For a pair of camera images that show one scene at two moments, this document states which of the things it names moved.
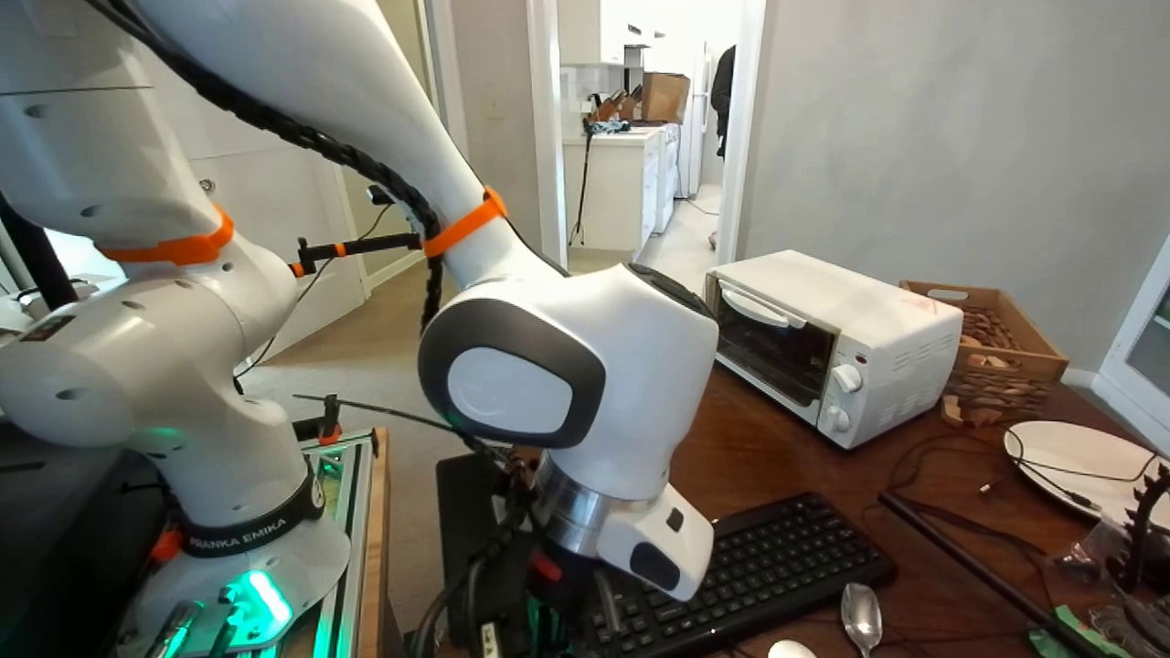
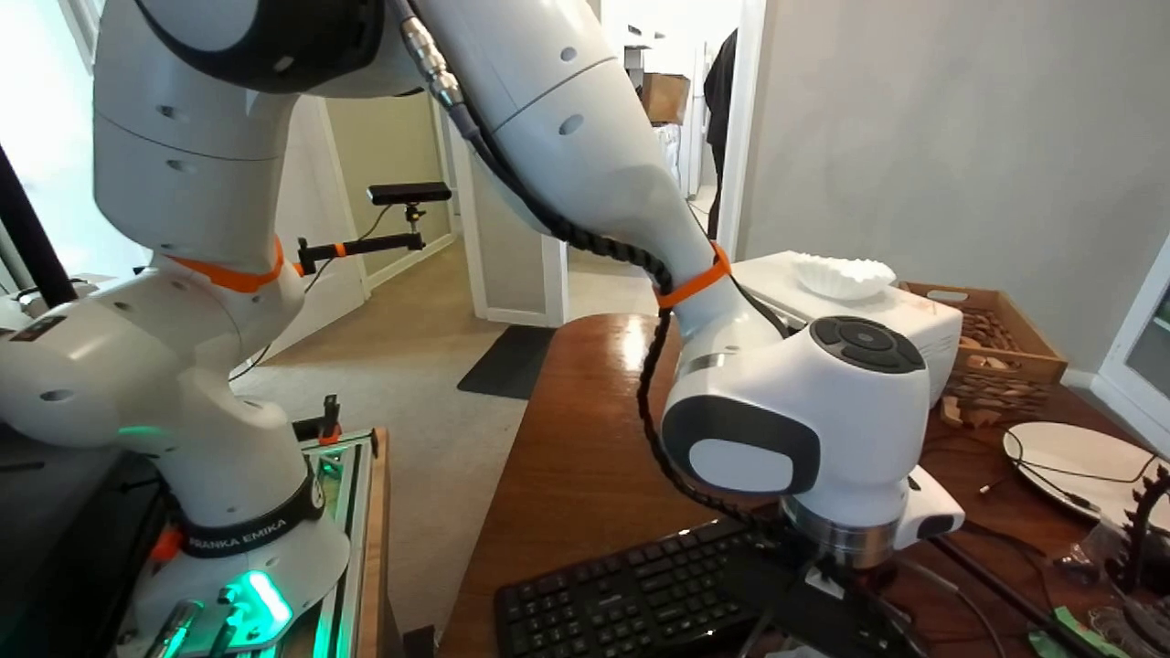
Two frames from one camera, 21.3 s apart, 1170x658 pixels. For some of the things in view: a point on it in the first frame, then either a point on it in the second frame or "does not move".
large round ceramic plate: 1089,465 does not move
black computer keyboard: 766,562 does not move
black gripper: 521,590 → 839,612
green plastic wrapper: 1089,636 does not move
